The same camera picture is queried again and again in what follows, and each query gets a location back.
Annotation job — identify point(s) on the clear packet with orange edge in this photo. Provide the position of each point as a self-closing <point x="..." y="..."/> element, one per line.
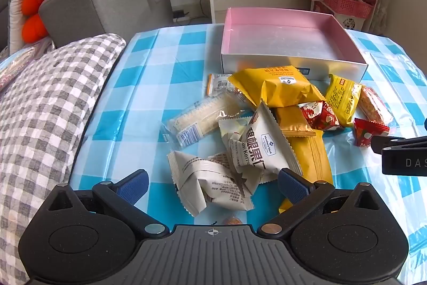
<point x="220" y="83"/>

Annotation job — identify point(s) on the clear packet of pink crackers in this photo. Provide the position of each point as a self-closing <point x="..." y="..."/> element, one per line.
<point x="373" y="106"/>

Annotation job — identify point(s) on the white box with pink lining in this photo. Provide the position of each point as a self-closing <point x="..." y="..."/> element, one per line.
<point x="287" y="38"/>

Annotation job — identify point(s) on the pink plastic package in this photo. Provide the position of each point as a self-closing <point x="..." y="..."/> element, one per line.
<point x="20" y="61"/>

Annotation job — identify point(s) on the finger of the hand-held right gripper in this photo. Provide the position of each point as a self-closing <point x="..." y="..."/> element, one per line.
<point x="397" y="142"/>

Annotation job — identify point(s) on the small cream snack packet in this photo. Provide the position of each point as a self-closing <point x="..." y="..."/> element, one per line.
<point x="233" y="129"/>

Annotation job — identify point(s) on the golden snack packet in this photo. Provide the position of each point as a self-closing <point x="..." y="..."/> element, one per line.
<point x="293" y="119"/>

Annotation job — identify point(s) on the white storage container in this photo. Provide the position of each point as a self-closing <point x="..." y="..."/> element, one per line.
<point x="350" y="23"/>

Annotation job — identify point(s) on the beige packet with black print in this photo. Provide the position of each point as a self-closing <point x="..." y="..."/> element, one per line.
<point x="263" y="141"/>

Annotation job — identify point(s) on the long yellow snack packet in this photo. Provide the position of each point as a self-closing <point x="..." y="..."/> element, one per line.
<point x="312" y="158"/>

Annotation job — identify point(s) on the blue checkered tablecloth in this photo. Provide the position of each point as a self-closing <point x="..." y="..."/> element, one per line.
<point x="156" y="81"/>

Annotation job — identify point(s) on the pink plastic basket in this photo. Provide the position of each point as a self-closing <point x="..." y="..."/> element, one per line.
<point x="347" y="6"/>

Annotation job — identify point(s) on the orange plush toy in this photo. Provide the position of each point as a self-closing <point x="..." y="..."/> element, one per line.
<point x="31" y="18"/>

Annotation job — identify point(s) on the white power strip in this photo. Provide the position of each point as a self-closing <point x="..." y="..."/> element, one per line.
<point x="180" y="15"/>

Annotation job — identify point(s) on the small yellow snack packet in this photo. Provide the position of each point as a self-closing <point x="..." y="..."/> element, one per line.
<point x="343" y="98"/>

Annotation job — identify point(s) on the large yellow snack packet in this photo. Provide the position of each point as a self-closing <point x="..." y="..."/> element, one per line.
<point x="283" y="88"/>

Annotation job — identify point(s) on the grey checkered cushion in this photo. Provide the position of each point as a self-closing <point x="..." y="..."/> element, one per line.
<point x="46" y="111"/>

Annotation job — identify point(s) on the clear packet of white wafer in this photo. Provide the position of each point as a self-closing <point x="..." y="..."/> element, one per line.
<point x="200" y="118"/>

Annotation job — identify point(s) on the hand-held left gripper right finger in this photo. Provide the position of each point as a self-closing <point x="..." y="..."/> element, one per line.
<point x="294" y="187"/>

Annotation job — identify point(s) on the small orange snack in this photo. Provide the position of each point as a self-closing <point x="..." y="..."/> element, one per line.
<point x="232" y="221"/>

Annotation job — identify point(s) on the beige snack packet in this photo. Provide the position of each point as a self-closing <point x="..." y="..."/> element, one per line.
<point x="206" y="184"/>

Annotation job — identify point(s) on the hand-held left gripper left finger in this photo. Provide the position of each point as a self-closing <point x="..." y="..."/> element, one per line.
<point x="132" y="187"/>

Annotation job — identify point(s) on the white pillow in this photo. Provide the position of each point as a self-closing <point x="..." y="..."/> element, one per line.
<point x="16" y="4"/>

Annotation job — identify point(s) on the red and white candy packet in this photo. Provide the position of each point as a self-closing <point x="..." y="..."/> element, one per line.
<point x="320" y="114"/>

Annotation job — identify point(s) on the small red candy packet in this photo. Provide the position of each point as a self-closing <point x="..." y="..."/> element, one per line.
<point x="367" y="131"/>

